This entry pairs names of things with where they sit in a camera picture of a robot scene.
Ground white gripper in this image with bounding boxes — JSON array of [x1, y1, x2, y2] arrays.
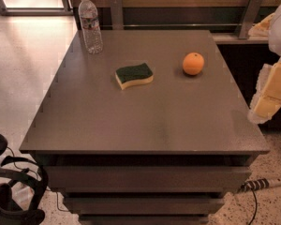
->
[[248, 4, 281, 124]]

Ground orange fruit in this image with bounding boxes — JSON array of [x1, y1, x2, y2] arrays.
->
[[183, 52, 204, 76]]

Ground white power strip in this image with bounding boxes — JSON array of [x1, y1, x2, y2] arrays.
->
[[239, 178, 281, 192]]

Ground green and yellow sponge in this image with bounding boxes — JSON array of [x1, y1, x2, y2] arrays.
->
[[115, 63, 154, 90]]

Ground clear plastic water bottle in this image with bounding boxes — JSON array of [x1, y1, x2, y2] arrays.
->
[[79, 0, 103, 54]]

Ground right metal bracket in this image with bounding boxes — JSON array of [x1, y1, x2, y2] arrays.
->
[[236, 0, 263, 39]]

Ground metal bracket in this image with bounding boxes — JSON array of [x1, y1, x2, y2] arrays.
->
[[236, 0, 263, 39], [110, 0, 124, 30]]

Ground horizontal metal rail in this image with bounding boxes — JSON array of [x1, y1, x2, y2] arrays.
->
[[100, 22, 253, 28]]

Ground left metal bracket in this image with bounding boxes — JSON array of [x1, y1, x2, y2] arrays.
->
[[110, 0, 124, 30]]

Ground black power cable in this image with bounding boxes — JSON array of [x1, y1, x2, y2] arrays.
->
[[246, 189, 259, 225]]

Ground thin black headset cable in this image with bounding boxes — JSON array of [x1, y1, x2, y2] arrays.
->
[[6, 147, 69, 213]]

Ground black headset with straps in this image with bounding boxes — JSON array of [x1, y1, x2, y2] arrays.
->
[[0, 134, 48, 225]]

